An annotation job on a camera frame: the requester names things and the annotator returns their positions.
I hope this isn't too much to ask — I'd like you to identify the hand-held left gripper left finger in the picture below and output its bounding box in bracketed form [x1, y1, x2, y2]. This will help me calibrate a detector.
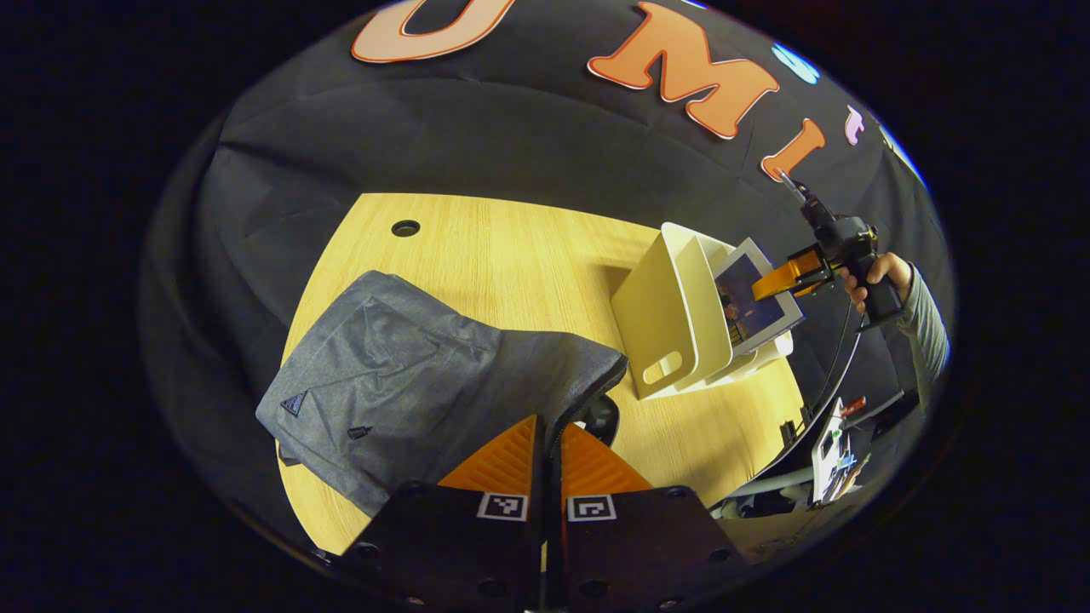
[328, 414, 548, 612]

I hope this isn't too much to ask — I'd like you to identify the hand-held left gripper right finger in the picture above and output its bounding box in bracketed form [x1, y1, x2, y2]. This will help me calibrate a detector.
[552, 421, 752, 612]

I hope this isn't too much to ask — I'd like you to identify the blue book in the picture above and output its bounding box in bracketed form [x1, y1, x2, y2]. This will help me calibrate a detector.
[714, 238, 805, 357]

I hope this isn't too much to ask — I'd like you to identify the cream plastic bookshelf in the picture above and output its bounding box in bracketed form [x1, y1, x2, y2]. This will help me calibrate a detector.
[611, 221, 798, 402]

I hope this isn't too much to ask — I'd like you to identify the grey schoolbag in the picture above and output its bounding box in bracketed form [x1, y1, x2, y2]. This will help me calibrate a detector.
[255, 271, 629, 518]

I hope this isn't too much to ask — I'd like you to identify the black cable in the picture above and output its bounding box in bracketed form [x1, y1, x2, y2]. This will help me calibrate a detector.
[779, 298, 863, 444]

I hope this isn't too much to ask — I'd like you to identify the white device with wires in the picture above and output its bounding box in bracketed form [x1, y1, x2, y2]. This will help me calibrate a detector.
[810, 395, 871, 505]

